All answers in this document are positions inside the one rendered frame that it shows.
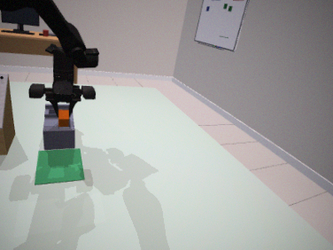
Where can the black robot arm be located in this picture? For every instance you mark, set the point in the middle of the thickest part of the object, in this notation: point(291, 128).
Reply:
point(72, 50)

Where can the orange l-shaped part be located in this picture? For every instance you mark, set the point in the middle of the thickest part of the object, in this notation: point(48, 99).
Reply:
point(63, 118)

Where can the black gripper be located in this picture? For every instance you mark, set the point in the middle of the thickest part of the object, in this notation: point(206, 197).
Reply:
point(38, 90)

